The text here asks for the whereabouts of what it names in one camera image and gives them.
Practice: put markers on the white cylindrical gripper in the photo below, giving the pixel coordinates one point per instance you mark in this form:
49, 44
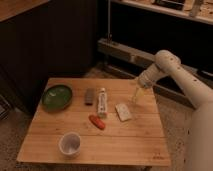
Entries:
147, 79

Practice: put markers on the white sponge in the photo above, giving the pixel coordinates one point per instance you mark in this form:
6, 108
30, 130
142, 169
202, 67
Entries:
123, 112

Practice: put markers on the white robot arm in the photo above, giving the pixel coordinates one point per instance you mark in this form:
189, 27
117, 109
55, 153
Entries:
199, 148

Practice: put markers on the white ceramic cup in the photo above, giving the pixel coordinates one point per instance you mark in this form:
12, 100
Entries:
69, 144

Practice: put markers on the white tube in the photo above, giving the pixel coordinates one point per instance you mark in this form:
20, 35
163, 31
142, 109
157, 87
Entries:
102, 103

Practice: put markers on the dark rectangular block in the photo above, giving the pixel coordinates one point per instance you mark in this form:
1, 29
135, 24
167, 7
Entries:
89, 96

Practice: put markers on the red carrot toy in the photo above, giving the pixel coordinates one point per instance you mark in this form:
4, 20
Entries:
97, 122

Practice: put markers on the wooden table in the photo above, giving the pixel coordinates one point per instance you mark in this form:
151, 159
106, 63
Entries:
139, 141

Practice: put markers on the green bowl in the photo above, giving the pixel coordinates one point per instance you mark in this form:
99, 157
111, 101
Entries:
56, 98

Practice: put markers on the metal pole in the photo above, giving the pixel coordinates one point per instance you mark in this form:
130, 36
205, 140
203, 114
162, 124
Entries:
109, 21

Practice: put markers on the wooden shelf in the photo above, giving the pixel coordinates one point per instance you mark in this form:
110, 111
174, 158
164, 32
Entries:
164, 10

